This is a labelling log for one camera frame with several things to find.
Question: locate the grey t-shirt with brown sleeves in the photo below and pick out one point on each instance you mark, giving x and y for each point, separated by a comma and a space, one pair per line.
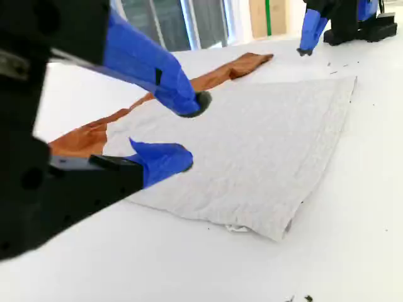
236, 141

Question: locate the glass window with white frame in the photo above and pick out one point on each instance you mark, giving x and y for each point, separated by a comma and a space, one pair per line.
176, 22

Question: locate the brown cardboard box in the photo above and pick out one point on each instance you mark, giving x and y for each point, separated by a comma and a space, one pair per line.
259, 17

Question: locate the green pole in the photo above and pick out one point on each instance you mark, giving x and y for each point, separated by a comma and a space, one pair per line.
268, 17

